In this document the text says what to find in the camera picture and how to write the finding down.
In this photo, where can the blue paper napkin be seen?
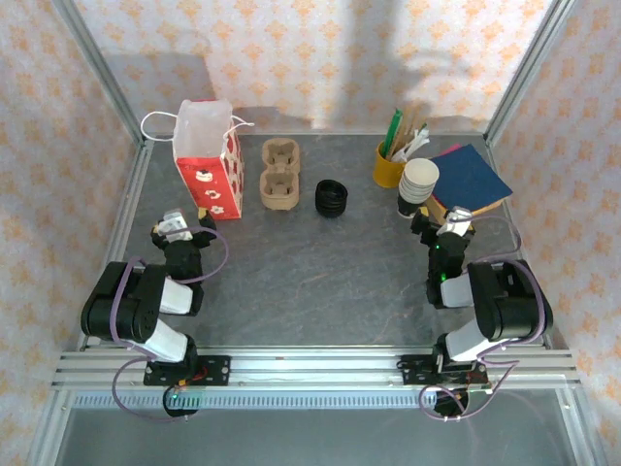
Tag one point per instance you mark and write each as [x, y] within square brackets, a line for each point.
[468, 177]

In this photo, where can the brown paper napkin stack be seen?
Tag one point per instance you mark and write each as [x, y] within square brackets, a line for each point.
[485, 209]

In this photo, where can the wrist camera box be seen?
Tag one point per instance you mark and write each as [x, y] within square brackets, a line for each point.
[453, 221]
[175, 225]

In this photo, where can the green straw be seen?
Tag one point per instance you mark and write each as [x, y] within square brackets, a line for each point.
[394, 131]

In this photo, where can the aluminium frame post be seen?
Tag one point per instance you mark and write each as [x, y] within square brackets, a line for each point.
[103, 73]
[526, 73]

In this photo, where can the red white paper gift bag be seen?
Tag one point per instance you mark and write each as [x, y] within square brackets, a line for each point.
[204, 179]

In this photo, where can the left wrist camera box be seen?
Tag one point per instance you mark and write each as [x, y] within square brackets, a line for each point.
[175, 225]

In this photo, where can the black white paper cup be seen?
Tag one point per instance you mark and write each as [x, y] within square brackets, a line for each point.
[421, 174]

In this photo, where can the white wrapped sticks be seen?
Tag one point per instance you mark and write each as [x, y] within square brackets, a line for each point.
[415, 143]

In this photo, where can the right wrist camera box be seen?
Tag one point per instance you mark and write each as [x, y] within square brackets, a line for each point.
[453, 221]

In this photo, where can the stack of black cup lids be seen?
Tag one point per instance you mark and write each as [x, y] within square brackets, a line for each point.
[332, 199]

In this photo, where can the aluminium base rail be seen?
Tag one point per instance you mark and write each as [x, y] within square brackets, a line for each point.
[315, 364]

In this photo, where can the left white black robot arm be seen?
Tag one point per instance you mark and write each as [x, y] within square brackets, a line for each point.
[145, 301]

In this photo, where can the stack of paper cups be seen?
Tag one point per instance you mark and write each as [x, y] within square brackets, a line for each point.
[410, 204]

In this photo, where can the aluminium lower frame leg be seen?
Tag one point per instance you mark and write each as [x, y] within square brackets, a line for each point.
[48, 427]
[577, 427]

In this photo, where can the aluminium table side rail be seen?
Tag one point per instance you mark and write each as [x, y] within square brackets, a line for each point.
[127, 209]
[501, 170]

